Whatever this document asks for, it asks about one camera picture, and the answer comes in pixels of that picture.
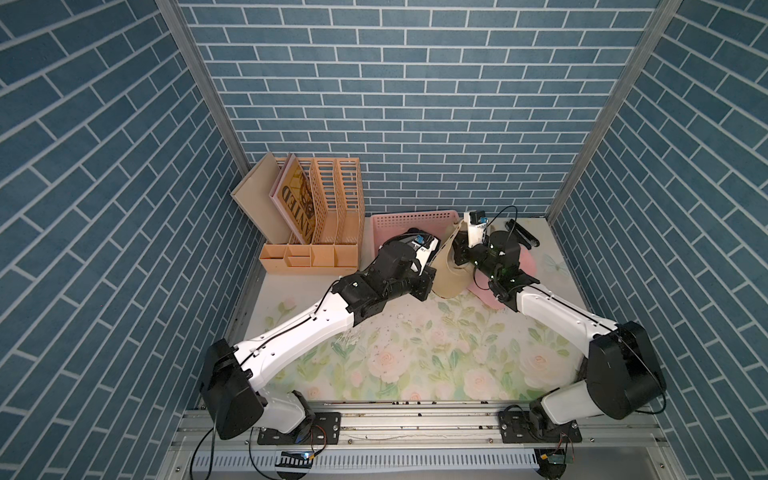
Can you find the floral table mat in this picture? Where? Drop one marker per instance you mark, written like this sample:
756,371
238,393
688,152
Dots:
439,349

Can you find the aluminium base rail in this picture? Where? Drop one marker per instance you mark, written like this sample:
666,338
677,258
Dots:
446,440

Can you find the peach plastic desk organizer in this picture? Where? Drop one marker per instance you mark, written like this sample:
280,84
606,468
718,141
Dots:
333,189

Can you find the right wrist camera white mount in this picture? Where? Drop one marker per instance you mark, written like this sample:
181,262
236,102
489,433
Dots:
477,223

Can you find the beige baseball cap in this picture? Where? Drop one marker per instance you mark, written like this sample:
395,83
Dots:
450,279

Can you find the black stapler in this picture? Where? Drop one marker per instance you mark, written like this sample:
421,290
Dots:
523,236

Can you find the wanted poster book pink edge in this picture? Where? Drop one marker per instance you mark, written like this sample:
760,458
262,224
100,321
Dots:
292,196

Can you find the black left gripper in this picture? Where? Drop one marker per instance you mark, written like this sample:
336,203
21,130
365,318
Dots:
422,280

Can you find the pink perforated plastic basket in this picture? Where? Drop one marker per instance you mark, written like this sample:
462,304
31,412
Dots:
385,226

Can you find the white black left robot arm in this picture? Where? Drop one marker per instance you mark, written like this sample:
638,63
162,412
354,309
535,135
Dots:
234,377

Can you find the black baseball cap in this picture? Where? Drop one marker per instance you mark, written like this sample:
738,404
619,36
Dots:
413,233

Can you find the beige flat board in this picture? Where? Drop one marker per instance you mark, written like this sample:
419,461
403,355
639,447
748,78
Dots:
252,194

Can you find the pink baseball cap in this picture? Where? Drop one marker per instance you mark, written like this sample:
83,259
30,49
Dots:
497,276

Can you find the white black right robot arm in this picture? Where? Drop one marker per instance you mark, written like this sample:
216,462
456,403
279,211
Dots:
622,371

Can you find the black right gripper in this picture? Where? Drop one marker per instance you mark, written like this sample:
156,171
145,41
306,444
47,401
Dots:
462,253

